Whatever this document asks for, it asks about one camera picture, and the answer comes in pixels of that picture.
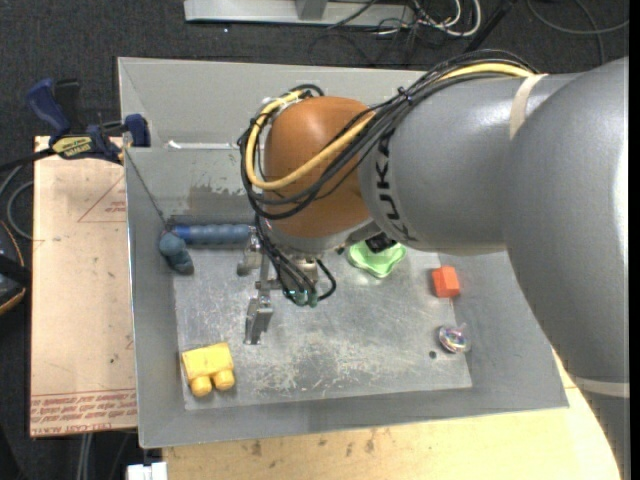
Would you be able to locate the dark blue-grey lump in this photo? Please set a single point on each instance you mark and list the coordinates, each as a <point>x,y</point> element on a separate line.
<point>176,252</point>

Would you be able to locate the orange block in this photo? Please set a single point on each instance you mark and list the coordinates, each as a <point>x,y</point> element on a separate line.
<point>444,282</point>

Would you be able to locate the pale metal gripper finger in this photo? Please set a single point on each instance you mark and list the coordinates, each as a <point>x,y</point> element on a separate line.
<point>267,318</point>
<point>251,325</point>

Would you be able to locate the green star-shaped cup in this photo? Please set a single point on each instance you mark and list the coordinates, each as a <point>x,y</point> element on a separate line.
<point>376,264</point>

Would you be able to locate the shiny spinning top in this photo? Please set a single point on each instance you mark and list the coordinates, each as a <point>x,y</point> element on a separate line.
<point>454,339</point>

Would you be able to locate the brown cardboard board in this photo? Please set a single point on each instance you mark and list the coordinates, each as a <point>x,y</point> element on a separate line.
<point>80,288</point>

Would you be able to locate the blue ribbed cylinder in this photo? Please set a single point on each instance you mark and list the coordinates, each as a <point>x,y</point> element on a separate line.
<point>215,234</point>

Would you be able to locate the yellow toy brick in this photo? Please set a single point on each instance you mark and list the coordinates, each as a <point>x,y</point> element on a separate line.
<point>206,365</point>

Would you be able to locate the grey metal bin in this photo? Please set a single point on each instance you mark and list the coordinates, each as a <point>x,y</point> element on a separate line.
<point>350,348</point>

